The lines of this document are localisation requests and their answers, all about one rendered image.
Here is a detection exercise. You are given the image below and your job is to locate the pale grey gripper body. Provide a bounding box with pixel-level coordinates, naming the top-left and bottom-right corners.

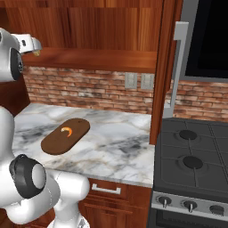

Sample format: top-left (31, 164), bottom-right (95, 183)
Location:
top-left (27, 34), bottom-right (44, 55)

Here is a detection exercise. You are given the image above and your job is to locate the orange piece of meat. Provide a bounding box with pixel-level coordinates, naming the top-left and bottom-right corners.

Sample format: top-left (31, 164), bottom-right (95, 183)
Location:
top-left (61, 126), bottom-right (74, 138)

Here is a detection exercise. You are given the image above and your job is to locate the brown oval cutting board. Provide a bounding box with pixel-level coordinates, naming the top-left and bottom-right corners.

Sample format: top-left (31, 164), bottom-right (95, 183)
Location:
top-left (40, 118), bottom-right (91, 156)

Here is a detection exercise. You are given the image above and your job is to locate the wooden base cabinet door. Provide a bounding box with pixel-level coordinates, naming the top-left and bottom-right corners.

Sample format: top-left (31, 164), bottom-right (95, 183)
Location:
top-left (77, 200), bottom-right (150, 228)

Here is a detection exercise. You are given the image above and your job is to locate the tall wooden side panel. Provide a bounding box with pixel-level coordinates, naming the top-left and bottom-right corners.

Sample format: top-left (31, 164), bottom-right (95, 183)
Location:
top-left (149, 0), bottom-right (184, 146)

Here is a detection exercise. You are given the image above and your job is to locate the black microwave oven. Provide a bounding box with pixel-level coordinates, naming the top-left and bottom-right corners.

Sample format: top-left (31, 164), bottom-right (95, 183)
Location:
top-left (179, 0), bottom-right (228, 84)

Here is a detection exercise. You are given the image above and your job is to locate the wooden drawer front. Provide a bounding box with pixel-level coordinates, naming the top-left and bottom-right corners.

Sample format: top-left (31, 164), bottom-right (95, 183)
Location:
top-left (85, 177), bottom-right (154, 209)

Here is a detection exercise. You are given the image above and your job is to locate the dark grey stove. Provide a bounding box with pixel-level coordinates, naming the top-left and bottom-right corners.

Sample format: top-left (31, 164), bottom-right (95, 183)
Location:
top-left (147, 117), bottom-right (228, 228)

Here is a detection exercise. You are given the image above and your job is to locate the grey stove knob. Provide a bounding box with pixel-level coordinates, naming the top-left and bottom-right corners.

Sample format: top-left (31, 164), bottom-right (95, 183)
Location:
top-left (158, 195), bottom-right (173, 209)
top-left (183, 199), bottom-right (198, 214)
top-left (208, 204), bottom-right (225, 216)

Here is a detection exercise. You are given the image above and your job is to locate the wooden wall cabinet door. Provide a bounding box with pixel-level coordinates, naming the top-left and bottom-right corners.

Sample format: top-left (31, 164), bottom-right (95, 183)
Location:
top-left (4, 6), bottom-right (70, 50)
top-left (68, 6), bottom-right (141, 53)

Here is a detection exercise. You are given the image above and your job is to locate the wooden wall cabinet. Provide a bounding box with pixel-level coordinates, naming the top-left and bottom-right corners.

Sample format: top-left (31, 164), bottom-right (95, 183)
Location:
top-left (0, 0), bottom-right (165, 74)

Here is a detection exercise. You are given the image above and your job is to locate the grey wall outlet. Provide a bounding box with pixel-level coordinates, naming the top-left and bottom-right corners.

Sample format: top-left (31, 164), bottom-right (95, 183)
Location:
top-left (124, 71), bottom-right (138, 89)
top-left (140, 73), bottom-right (155, 91)

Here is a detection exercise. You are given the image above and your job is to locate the long grey handle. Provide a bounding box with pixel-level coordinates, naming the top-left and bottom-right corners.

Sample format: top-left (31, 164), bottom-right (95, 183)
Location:
top-left (163, 20), bottom-right (190, 119)

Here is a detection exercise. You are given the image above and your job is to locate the silver drawer handle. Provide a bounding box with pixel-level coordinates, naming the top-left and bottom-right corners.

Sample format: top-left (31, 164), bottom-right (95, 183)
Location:
top-left (91, 183), bottom-right (122, 196)

